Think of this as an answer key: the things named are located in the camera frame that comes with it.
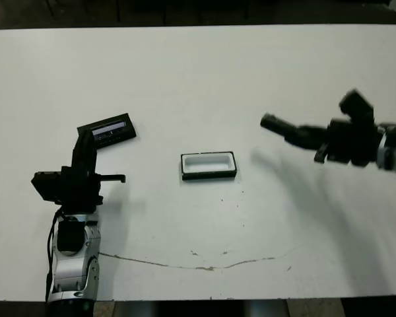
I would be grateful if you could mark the black box lid with window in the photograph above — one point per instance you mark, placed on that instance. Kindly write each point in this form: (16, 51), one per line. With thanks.
(115, 132)

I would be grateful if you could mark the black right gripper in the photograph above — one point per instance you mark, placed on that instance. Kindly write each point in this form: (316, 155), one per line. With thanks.
(346, 142)

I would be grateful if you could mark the grey right robot leg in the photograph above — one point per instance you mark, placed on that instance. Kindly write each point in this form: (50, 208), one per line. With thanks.
(266, 309)

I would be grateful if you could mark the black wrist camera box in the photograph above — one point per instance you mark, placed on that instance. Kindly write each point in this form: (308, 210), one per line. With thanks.
(47, 186)
(356, 104)

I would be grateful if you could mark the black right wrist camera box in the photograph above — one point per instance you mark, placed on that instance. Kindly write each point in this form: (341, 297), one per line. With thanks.
(356, 104)

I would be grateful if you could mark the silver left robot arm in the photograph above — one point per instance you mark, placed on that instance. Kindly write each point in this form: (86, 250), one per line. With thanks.
(76, 264)

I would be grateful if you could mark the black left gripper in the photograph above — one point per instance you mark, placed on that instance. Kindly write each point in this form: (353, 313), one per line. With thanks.
(80, 190)

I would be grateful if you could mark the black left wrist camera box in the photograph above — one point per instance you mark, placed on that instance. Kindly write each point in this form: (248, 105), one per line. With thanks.
(47, 186)

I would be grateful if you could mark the black box with white insert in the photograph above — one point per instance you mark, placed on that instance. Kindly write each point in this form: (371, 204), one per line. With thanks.
(208, 165)

